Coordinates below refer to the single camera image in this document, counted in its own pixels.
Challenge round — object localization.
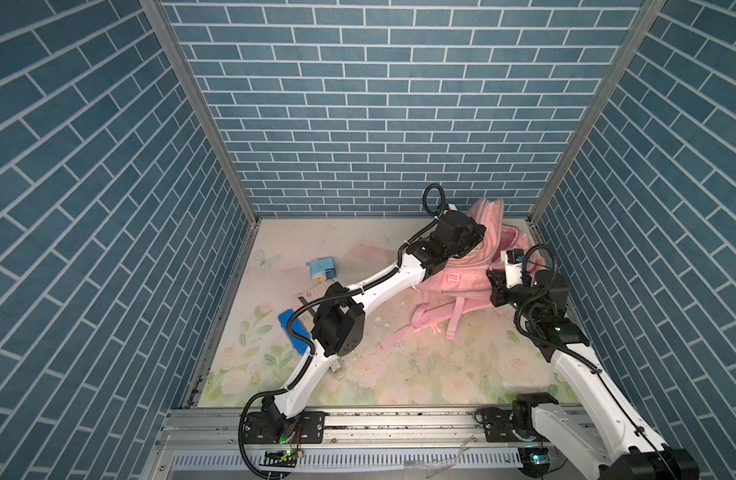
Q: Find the pink school backpack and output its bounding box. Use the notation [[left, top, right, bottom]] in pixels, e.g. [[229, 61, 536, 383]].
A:
[[377, 198, 530, 350]]

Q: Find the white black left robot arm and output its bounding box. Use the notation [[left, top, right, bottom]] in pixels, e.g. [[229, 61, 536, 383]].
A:
[[238, 210, 486, 445]]

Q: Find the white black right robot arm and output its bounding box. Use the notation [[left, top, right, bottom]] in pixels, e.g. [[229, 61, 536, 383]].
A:
[[487, 270, 700, 479]]

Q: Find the blue pencil sharpener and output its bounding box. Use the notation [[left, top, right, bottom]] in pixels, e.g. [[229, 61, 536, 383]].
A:
[[306, 257, 337, 283]]

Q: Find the blue pencil case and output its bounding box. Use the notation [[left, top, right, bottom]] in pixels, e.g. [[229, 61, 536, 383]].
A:
[[278, 309, 311, 356]]

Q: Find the white pink calculator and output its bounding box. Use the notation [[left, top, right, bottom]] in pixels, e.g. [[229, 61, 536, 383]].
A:
[[297, 283, 329, 305]]

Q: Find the black corrugated right cable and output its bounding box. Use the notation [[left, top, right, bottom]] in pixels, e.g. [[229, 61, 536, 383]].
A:
[[511, 242, 603, 373]]

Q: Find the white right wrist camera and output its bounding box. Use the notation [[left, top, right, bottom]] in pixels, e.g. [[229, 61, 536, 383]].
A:
[[501, 248, 525, 288]]

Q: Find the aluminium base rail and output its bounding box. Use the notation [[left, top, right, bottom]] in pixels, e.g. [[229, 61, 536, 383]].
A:
[[139, 405, 645, 480]]

